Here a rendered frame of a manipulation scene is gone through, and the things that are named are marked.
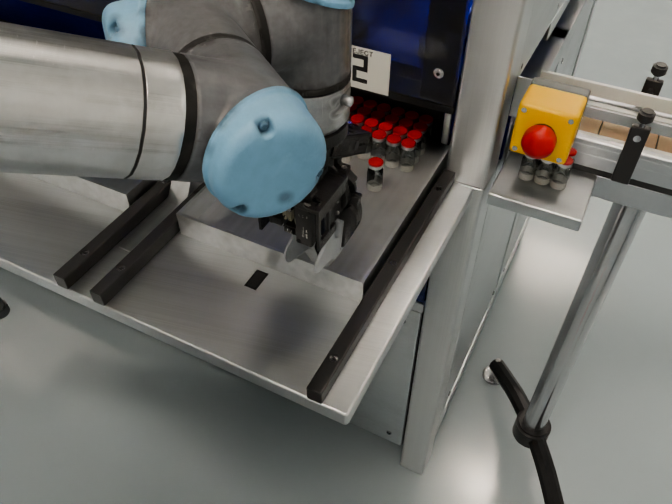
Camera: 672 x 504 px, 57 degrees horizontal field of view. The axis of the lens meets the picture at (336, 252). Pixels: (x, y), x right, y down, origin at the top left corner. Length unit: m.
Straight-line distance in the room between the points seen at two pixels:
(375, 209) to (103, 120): 0.55
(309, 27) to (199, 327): 0.37
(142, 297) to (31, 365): 1.19
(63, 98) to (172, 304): 0.45
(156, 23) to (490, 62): 0.44
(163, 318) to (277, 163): 0.41
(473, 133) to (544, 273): 1.26
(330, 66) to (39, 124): 0.26
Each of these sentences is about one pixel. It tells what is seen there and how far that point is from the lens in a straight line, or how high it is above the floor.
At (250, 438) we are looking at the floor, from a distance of 1.64.
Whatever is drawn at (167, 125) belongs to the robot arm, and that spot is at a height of 1.25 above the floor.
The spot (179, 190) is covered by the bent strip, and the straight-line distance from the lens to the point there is 0.87.
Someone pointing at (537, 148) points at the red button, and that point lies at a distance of 0.79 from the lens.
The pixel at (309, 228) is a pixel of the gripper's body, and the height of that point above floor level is 1.03.
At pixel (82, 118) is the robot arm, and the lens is 0.34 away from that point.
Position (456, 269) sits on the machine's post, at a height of 0.71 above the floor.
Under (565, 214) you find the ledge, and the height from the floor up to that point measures 0.88.
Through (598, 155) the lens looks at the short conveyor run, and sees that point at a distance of 0.96.
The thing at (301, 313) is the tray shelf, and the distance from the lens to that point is 0.72.
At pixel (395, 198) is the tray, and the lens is 0.86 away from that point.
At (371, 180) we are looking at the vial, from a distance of 0.86.
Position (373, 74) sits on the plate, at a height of 1.02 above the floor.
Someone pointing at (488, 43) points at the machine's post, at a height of 1.09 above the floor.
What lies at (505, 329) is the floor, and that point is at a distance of 1.88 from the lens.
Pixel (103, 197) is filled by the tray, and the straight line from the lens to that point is 0.90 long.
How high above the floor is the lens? 1.44
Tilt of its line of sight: 45 degrees down
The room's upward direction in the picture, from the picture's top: straight up
